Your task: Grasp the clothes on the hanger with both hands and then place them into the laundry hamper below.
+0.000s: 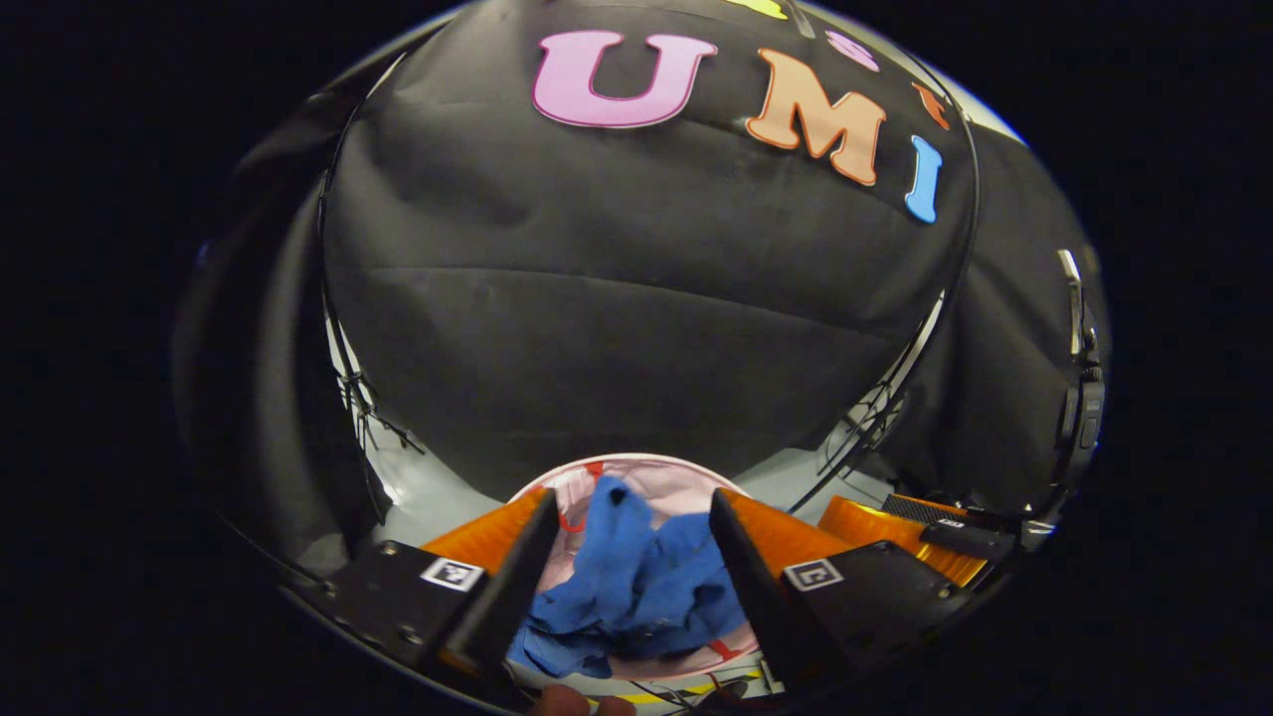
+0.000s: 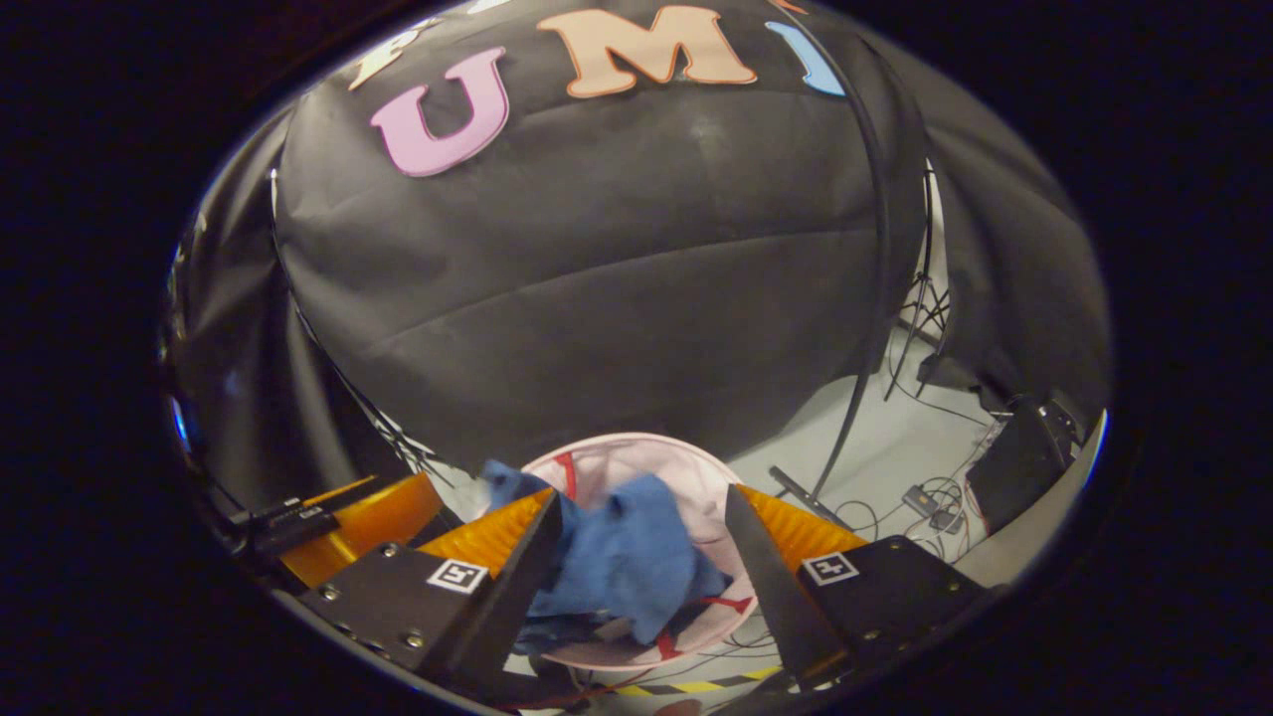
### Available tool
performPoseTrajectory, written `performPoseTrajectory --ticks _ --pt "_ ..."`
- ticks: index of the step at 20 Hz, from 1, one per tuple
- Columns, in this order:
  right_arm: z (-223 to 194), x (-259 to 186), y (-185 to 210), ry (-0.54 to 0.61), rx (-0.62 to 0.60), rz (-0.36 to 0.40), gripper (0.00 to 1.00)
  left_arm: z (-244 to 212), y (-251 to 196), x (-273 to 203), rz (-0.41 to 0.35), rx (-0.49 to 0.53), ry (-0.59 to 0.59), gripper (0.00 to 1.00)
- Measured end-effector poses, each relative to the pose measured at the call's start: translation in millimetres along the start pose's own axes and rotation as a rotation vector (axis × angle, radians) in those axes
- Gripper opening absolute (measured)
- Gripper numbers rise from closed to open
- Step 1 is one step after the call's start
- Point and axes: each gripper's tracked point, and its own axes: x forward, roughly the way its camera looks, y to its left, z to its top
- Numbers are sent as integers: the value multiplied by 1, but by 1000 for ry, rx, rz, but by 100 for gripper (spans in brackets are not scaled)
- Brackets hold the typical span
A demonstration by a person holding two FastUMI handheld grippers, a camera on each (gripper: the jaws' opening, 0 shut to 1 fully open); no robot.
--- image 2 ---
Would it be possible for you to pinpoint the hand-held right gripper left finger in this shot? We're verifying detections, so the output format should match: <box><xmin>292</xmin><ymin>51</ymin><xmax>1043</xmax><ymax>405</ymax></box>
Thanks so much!
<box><xmin>296</xmin><ymin>486</ymin><xmax>565</xmax><ymax>697</ymax></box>

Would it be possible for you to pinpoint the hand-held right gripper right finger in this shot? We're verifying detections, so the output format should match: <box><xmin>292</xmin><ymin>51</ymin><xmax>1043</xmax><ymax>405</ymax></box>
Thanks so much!
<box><xmin>723</xmin><ymin>483</ymin><xmax>992</xmax><ymax>694</ymax></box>

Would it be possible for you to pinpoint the blue corduroy shirt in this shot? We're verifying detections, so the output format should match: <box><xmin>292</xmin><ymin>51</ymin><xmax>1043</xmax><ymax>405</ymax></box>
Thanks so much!
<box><xmin>482</xmin><ymin>458</ymin><xmax>733</xmax><ymax>647</ymax></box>

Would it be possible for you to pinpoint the pink laundry hamper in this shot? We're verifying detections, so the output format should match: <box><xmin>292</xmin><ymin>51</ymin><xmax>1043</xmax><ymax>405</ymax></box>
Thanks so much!
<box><xmin>515</xmin><ymin>432</ymin><xmax>765</xmax><ymax>673</ymax></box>

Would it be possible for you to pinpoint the black clothes rack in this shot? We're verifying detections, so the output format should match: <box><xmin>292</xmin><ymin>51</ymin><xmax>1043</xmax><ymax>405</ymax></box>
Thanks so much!
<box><xmin>769</xmin><ymin>0</ymin><xmax>898</xmax><ymax>525</ymax></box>

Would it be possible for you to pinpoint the yellow black floor tape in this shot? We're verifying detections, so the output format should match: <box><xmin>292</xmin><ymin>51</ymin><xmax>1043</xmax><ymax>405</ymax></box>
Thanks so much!
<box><xmin>605</xmin><ymin>664</ymin><xmax>787</xmax><ymax>697</ymax></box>

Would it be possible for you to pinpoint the black power adapter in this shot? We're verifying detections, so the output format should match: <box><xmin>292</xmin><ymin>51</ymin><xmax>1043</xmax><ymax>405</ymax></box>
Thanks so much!
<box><xmin>902</xmin><ymin>484</ymin><xmax>964</xmax><ymax>520</ymax></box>

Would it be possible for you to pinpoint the black equipment case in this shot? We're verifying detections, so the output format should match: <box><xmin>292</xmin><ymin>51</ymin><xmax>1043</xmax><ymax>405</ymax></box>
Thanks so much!
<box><xmin>965</xmin><ymin>396</ymin><xmax>1083</xmax><ymax>535</ymax></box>

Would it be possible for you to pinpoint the black tripod stand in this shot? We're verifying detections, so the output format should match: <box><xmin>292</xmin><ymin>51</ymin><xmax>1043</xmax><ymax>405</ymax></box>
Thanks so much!
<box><xmin>883</xmin><ymin>164</ymin><xmax>951</xmax><ymax>401</ymax></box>

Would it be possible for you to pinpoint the black cable bundle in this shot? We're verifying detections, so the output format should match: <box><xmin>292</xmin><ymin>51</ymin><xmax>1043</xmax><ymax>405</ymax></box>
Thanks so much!
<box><xmin>833</xmin><ymin>475</ymin><xmax>1000</xmax><ymax>563</ymax></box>

